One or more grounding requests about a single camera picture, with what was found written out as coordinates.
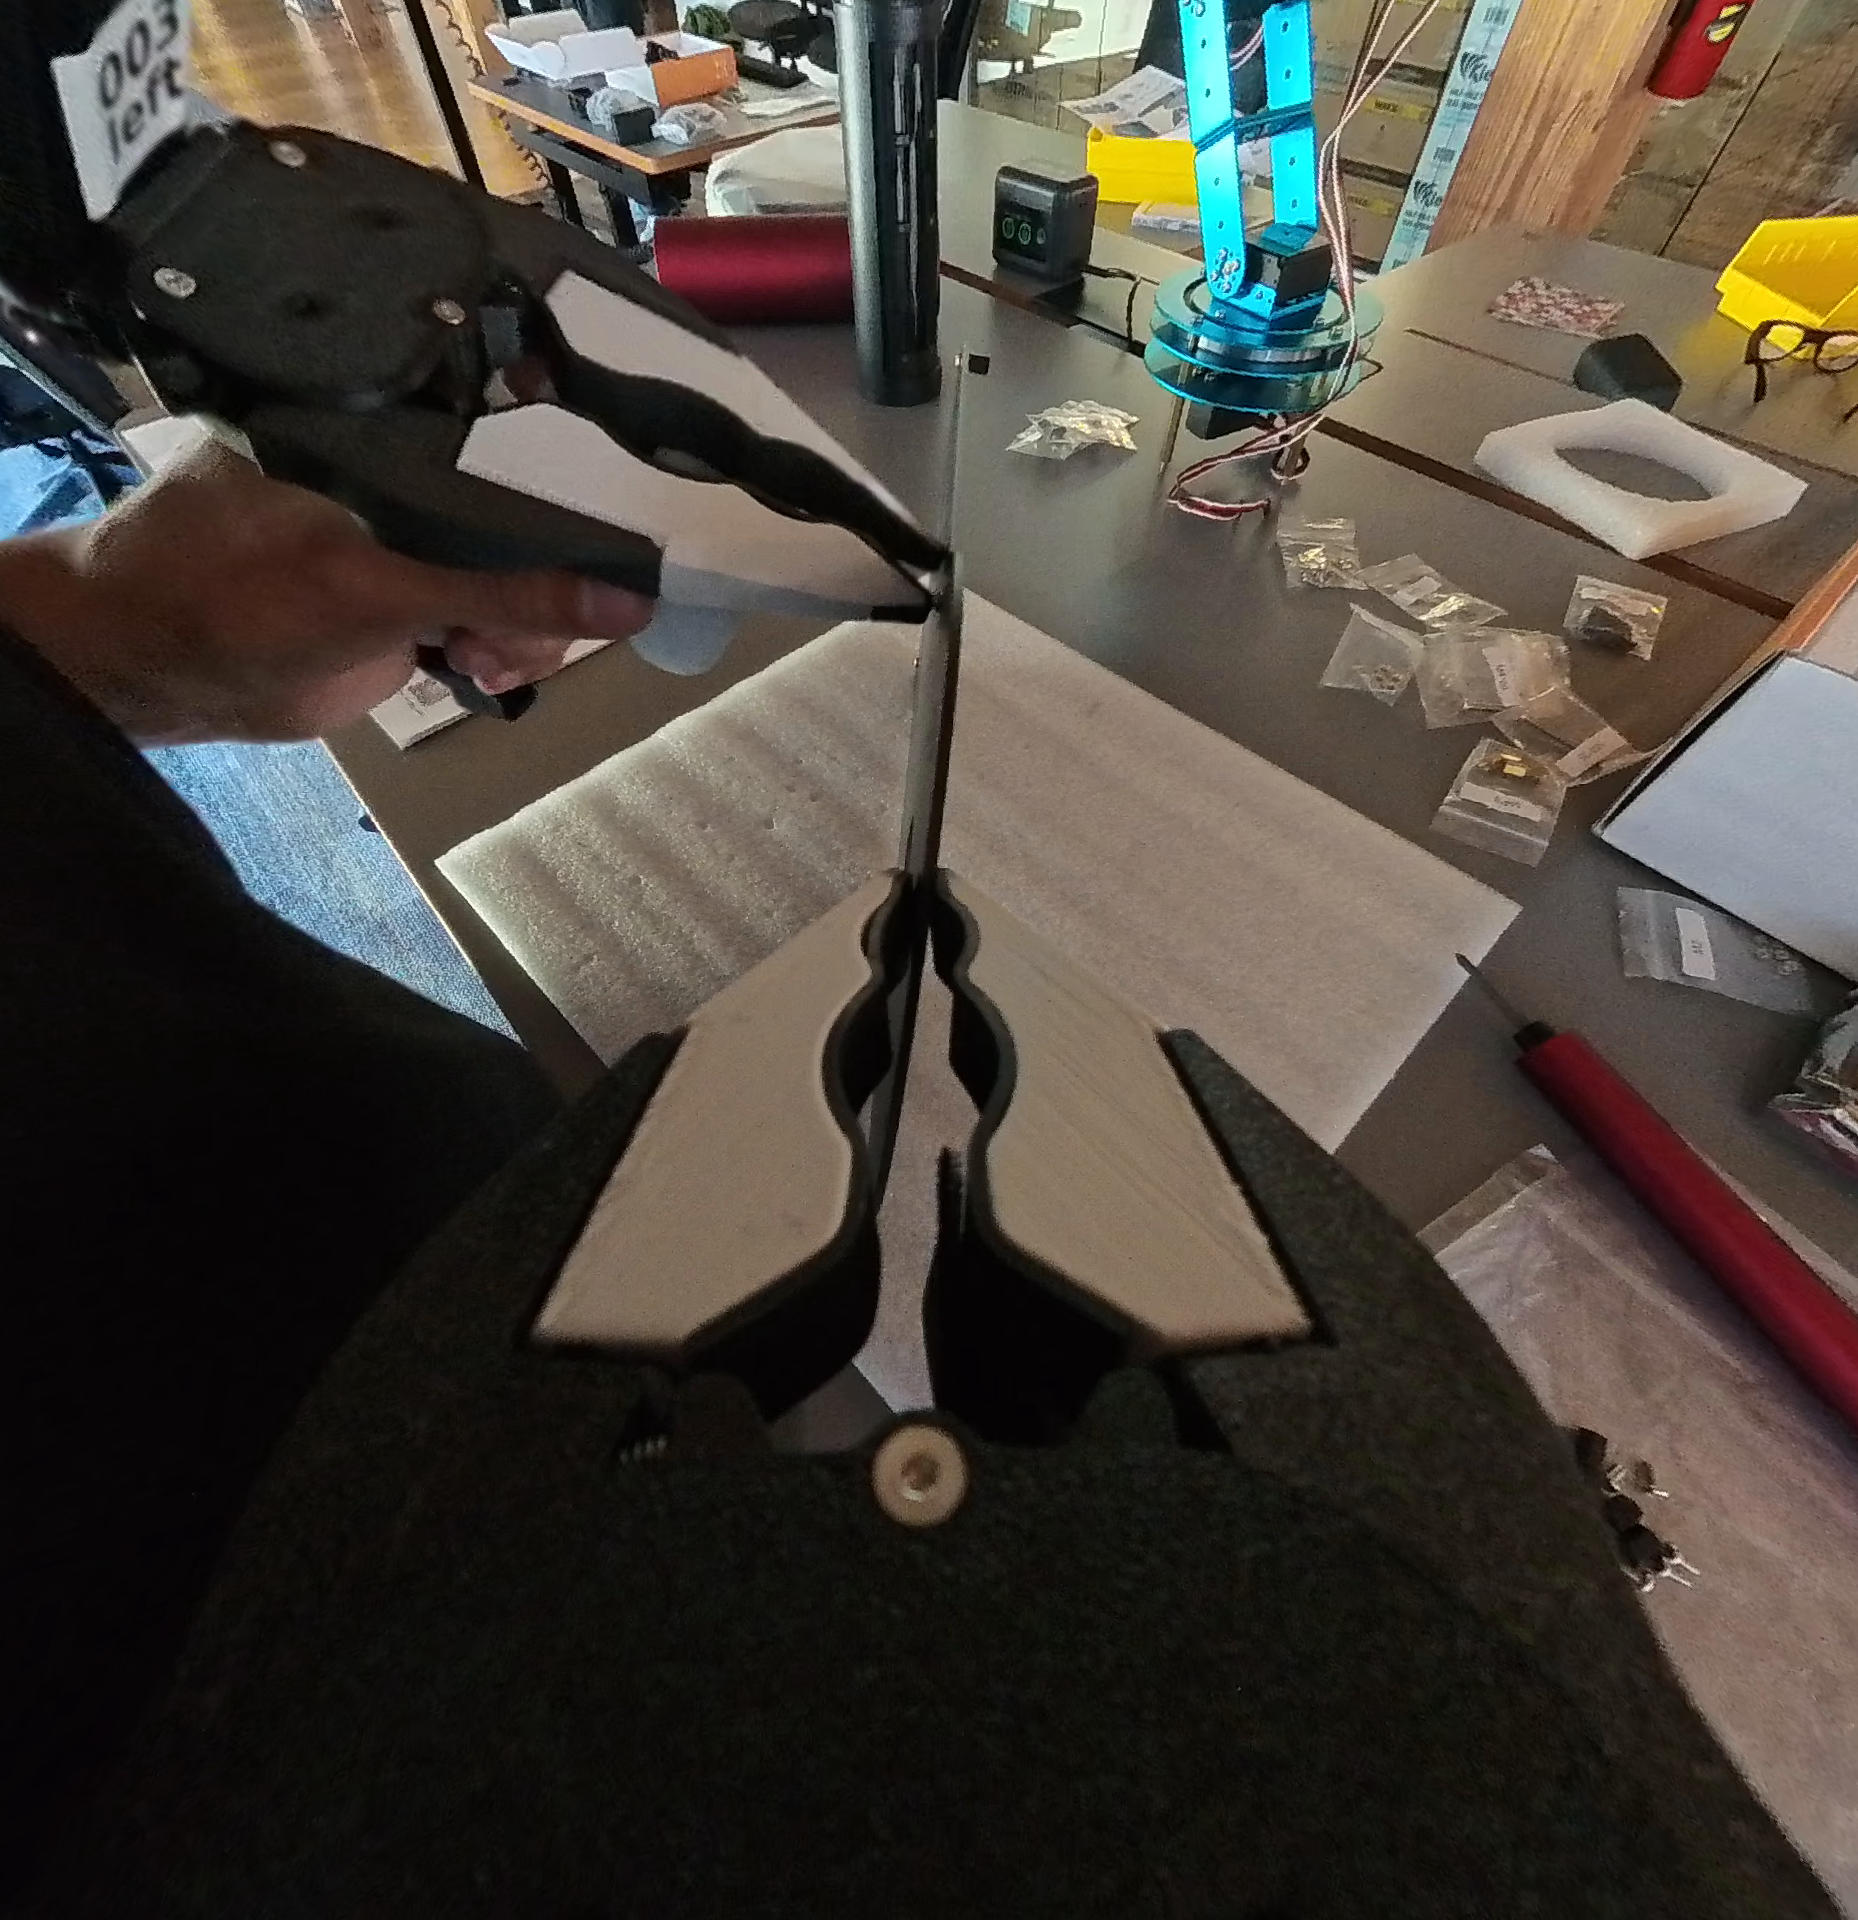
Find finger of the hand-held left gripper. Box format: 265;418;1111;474
453;397;942;624
542;262;956;575

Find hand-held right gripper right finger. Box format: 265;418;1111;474
930;873;1317;1364

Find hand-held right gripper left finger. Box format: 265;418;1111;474
534;873;918;1364

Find black metal plate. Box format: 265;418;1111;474
853;352;979;1397

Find dark grey desk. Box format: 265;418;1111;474
330;98;1858;1920

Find person's left hand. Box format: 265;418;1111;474
0;443;662;748

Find maroon metal cylinder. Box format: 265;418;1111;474
651;211;856;325

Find black cylindrical tube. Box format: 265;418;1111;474
845;0;947;406

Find cluttered background workbench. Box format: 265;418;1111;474
471;0;845;250

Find printed instruction manual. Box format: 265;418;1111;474
373;658;491;752

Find white foam sheet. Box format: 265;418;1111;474
439;593;1525;1441

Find open white orange box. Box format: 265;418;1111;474
487;15;742;109

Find small black device green lights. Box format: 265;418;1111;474
991;161;1099;276

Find large clear plastic bag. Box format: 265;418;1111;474
1416;1143;1858;1920

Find pink electric screwdriver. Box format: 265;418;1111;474
1454;950;1858;1467

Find scattered small hardware bags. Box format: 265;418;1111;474
1006;396;1834;1016

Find dark foil parts bag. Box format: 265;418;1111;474
1770;976;1858;1196

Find stack of cardboard boxes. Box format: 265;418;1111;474
1318;0;1472;271

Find orange cardboard box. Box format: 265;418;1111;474
1592;511;1858;987

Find white foam packing insert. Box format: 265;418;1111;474
1474;396;1810;562

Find patterned paper sheet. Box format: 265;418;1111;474
1486;275;1625;335

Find wooden pillar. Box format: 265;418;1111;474
1424;0;1691;250

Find small black pouch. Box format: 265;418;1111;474
1570;334;1686;412

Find red fire extinguisher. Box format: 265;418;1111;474
1645;0;1734;102

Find black framed eyeglasses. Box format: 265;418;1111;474
1744;318;1858;427

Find red white black cable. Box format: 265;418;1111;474
1166;418;1325;521

